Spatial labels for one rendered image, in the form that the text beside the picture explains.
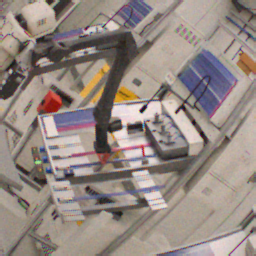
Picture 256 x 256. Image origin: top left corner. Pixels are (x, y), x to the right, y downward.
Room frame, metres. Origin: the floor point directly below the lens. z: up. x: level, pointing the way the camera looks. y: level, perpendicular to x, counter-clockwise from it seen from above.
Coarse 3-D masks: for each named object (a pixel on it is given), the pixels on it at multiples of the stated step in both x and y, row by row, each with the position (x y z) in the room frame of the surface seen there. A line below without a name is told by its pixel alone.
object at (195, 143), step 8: (168, 104) 3.58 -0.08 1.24; (176, 104) 3.58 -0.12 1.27; (168, 112) 3.50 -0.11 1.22; (176, 120) 3.41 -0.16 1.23; (184, 120) 3.41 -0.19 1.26; (184, 128) 3.33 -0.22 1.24; (192, 128) 3.33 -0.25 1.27; (192, 136) 3.25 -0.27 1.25; (200, 136) 3.25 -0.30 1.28; (192, 144) 3.19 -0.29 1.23; (200, 144) 3.21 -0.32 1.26; (192, 152) 3.21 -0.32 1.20
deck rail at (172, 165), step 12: (192, 156) 3.20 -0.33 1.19; (120, 168) 3.08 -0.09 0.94; (132, 168) 3.09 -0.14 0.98; (144, 168) 3.11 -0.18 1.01; (156, 168) 3.13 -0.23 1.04; (168, 168) 3.16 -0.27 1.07; (180, 168) 3.19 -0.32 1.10; (60, 180) 2.96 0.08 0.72; (72, 180) 2.99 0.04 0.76; (84, 180) 3.01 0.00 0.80; (96, 180) 3.03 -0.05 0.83
